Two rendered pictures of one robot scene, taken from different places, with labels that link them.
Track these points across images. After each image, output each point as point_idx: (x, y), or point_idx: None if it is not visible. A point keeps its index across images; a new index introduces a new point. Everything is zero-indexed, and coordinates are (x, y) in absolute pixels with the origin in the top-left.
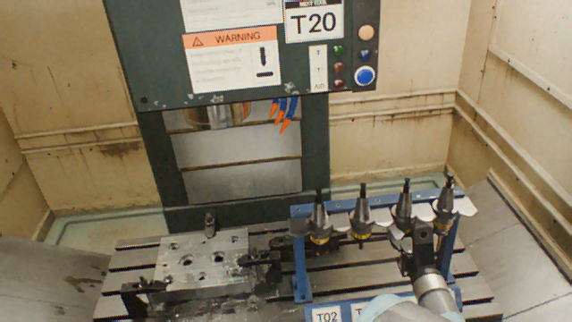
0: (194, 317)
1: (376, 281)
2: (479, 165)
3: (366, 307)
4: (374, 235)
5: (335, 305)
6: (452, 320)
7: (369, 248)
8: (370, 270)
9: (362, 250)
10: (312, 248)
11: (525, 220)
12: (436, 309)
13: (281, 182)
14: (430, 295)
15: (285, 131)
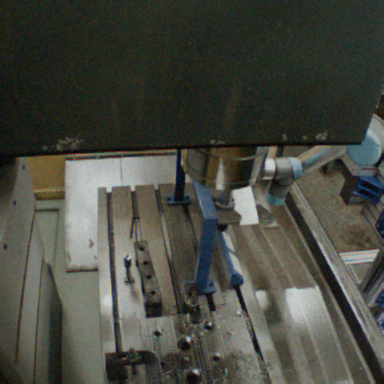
0: (242, 374)
1: (187, 237)
2: (47, 158)
3: (370, 135)
4: (133, 232)
5: (229, 254)
6: (293, 159)
7: (149, 237)
8: (175, 239)
9: (152, 242)
10: (224, 228)
11: (124, 153)
12: (287, 163)
13: (47, 292)
14: (278, 164)
15: (34, 231)
